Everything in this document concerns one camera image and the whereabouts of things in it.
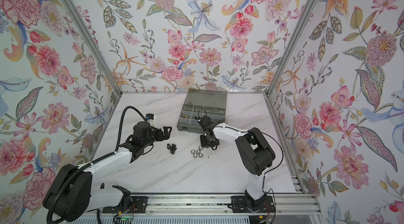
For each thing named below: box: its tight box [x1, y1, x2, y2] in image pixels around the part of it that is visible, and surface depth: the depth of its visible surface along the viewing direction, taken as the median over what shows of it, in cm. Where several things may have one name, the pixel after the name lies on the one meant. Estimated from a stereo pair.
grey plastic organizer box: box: [176, 88, 228, 134], surface depth 111 cm
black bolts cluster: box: [166, 143, 177, 155], surface depth 94 cm
